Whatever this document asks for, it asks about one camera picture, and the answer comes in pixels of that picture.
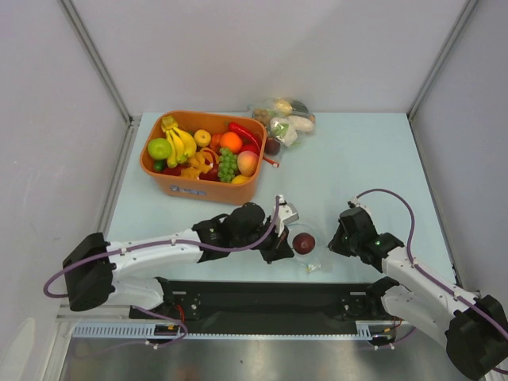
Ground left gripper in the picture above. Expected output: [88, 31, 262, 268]
[232, 216, 294, 264]

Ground dark red fake beet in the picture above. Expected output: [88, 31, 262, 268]
[292, 233, 316, 255]

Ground clear zip top bag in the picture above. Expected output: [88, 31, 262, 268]
[288, 222, 333, 274]

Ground red fake chili pepper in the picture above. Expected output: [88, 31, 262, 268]
[228, 122, 261, 152]

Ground green fake pear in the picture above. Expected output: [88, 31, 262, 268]
[148, 138, 173, 160]

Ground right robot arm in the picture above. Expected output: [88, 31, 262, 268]
[329, 206, 507, 380]

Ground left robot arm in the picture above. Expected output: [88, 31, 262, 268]
[63, 200, 298, 318]

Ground fake lemon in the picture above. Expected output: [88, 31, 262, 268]
[231, 175, 251, 185]

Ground fake peach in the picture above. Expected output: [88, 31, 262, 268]
[237, 151, 259, 177]

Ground green fake grapes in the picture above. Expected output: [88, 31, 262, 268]
[217, 148, 238, 183]

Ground dark red fake plum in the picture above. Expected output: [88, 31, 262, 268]
[264, 137, 281, 156]

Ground red fake apple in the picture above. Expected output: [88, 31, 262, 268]
[240, 144, 260, 155]

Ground fake orange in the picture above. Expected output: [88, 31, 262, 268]
[219, 132, 243, 154]

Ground yellow fake apple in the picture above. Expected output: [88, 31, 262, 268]
[194, 129, 212, 148]

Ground yellow fake banana bunch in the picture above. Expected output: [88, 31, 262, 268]
[161, 115, 197, 168]

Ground orange plastic bin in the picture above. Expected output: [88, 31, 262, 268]
[140, 110, 267, 205]

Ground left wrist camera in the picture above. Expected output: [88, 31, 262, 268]
[273, 194, 299, 237]

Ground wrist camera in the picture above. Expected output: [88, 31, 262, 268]
[273, 194, 299, 237]
[348, 197, 372, 217]

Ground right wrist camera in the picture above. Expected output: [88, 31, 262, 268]
[348, 197, 372, 217]

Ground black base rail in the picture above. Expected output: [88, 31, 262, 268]
[153, 280, 402, 337]

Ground yellow fake pepper ring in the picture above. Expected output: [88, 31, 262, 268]
[178, 147, 220, 178]

